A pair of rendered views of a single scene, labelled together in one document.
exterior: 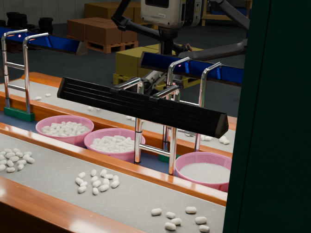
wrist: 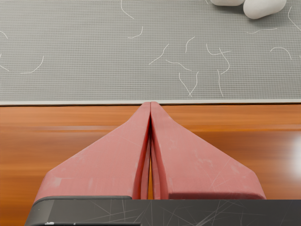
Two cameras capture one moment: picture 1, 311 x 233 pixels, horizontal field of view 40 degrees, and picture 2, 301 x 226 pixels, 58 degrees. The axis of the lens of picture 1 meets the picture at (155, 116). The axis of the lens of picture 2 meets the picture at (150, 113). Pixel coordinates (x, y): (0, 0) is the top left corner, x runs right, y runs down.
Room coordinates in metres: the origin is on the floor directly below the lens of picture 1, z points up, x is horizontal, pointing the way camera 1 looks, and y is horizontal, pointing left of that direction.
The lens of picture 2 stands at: (2.20, -0.07, 0.95)
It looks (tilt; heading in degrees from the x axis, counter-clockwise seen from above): 75 degrees down; 157
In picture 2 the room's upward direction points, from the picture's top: 5 degrees counter-clockwise
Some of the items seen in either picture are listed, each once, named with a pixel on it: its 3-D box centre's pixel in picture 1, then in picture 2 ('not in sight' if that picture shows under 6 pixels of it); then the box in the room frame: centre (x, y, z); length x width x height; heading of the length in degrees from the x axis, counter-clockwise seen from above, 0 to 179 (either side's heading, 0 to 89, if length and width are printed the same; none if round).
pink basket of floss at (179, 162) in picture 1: (206, 177); not in sight; (1.50, -0.22, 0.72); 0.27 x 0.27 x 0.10
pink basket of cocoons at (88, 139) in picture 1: (114, 149); not in sight; (1.70, 0.17, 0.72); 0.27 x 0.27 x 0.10
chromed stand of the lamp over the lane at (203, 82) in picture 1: (191, 112); not in sight; (1.76, -0.16, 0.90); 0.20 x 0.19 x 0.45; 62
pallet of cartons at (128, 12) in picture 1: (121, 16); not in sight; (9.20, 0.85, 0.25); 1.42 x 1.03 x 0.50; 137
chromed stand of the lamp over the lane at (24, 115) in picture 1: (27, 74); not in sight; (2.21, 0.70, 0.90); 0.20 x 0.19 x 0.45; 62
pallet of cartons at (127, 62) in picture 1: (163, 66); not in sight; (5.29, -0.07, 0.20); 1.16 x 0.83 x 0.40; 136
